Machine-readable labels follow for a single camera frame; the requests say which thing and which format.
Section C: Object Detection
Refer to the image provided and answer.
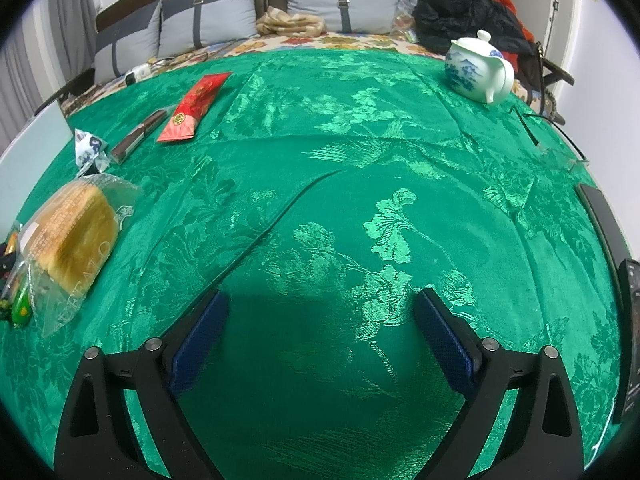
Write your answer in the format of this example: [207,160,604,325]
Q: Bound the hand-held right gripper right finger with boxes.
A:
[412,287,586,480]

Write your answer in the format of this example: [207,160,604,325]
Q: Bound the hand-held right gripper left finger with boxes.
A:
[52,289,231,480]

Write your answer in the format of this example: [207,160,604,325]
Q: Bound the brown sausage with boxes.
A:
[109,109,168,163]

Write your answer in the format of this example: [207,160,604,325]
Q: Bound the small white blue-print packet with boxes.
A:
[74,129,110,176]

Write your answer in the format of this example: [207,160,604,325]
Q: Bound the bread loaf in clear bag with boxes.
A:
[15,172,143,338]

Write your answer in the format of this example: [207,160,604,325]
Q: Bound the green floral satin blanket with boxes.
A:
[0,47,631,480]

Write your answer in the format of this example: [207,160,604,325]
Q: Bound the green snack packet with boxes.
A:
[0,265,35,330]

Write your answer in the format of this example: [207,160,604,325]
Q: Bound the black smartphone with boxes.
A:
[612,258,640,425]

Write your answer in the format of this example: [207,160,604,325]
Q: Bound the black flat device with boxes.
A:
[577,183,632,276]

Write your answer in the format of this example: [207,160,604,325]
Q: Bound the eyeglasses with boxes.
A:
[515,107,591,170]

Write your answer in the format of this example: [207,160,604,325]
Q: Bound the red snack packet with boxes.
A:
[156,72,233,143]

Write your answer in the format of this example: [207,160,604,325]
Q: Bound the white box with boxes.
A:
[0,100,75,231]

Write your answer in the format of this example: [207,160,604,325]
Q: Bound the white blue-print teapot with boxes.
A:
[445,30,516,106]

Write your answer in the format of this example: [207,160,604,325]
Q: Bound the white power strip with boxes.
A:
[124,62,151,86]

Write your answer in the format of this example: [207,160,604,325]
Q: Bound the brown handbag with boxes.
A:
[530,42,576,126]

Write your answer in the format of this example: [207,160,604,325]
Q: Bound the grey curtain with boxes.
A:
[0,0,53,153]
[47,0,98,91]

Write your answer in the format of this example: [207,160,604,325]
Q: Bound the floral bed sheet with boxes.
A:
[60,30,546,111]

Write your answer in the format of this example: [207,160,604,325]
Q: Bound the clear plastic bag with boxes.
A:
[392,7,418,43]

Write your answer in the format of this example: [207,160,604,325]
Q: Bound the beige folded cloth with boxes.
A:
[256,6,326,37]

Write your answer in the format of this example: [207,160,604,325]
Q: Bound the black jacket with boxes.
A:
[412,0,536,56]

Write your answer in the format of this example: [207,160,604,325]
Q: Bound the black cable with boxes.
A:
[145,50,211,68]

